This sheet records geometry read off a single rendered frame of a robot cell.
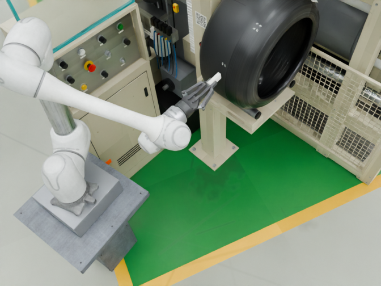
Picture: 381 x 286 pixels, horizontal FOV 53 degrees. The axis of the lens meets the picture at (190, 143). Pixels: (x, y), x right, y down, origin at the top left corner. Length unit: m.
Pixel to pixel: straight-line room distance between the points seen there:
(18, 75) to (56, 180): 0.57
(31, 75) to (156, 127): 0.45
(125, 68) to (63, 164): 0.72
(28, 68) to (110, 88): 0.81
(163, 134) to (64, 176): 0.60
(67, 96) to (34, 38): 0.23
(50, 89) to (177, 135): 0.46
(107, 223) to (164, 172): 0.93
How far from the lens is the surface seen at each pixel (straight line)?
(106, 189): 1.94
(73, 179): 1.79
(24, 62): 1.40
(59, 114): 1.73
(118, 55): 2.12
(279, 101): 2.12
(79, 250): 1.97
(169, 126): 1.30
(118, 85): 2.16
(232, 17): 1.61
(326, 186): 2.82
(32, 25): 1.52
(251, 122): 1.94
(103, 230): 1.97
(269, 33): 1.57
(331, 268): 2.60
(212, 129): 2.51
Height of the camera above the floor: 2.42
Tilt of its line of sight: 56 degrees down
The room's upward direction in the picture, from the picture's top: 7 degrees counter-clockwise
